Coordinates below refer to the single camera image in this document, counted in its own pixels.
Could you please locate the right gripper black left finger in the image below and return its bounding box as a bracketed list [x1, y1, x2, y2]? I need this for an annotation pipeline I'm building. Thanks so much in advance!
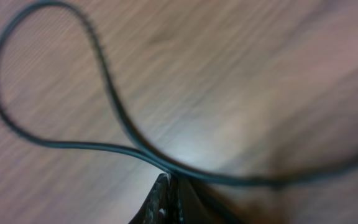
[129, 173, 170, 224]

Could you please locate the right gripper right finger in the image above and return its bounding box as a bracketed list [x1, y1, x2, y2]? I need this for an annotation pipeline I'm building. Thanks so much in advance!
[178, 178, 243, 224]

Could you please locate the black cable with small plug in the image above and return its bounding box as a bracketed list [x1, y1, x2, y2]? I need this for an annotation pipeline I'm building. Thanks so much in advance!
[0, 0, 358, 189]

